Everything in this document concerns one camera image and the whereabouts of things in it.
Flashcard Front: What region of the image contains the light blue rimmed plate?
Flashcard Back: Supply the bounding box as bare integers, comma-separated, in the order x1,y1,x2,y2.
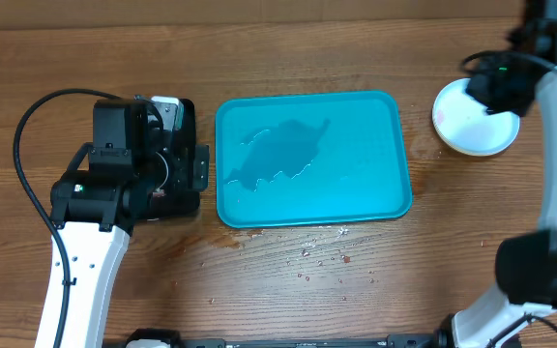
432,78,520,157

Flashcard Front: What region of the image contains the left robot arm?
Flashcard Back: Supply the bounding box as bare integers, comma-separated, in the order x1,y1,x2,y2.
35,96,209,347

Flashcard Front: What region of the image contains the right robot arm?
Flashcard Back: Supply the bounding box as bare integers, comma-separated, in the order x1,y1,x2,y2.
433,0,557,347

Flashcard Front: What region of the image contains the black plastic tray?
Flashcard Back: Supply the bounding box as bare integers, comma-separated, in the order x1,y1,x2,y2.
141,99,200,220

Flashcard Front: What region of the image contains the teal plastic serving tray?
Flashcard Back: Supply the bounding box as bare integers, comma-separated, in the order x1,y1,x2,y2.
215,90,412,228

